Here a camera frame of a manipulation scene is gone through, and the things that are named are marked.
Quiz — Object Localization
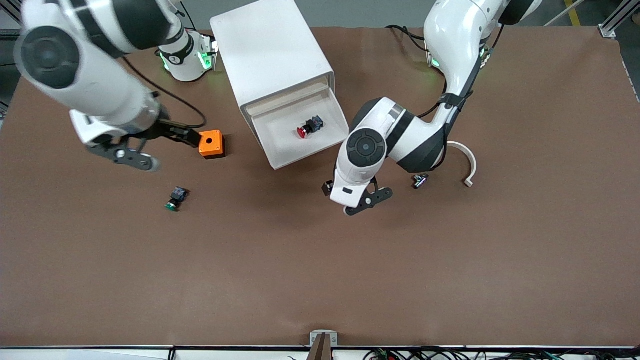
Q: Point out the red mushroom push button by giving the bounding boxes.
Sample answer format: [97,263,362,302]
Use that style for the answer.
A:
[296,115,324,140]

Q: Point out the green mushroom push button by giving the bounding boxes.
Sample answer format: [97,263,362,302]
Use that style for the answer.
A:
[164,186,189,212]

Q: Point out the white drawer cabinet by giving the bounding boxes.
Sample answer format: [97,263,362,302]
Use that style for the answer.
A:
[210,0,337,132]

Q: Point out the orange button enclosure box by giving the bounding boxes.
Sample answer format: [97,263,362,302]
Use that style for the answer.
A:
[198,129,226,160]

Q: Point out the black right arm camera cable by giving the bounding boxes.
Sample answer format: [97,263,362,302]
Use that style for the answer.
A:
[122,55,207,130]

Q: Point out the white curved plastic bracket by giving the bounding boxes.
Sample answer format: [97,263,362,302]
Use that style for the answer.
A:
[446,141,478,189]

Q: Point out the silver metal bracket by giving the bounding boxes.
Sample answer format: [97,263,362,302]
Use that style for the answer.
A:
[310,330,339,348]

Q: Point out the black base power cable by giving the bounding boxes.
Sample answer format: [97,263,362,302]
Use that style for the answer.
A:
[385,24,430,53]

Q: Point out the aluminium frame profile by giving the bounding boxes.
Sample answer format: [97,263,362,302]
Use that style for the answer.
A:
[0,0,26,42]
[598,0,640,39]

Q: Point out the black cable bundle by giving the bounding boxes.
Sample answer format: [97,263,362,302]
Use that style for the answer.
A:
[362,347,640,360]

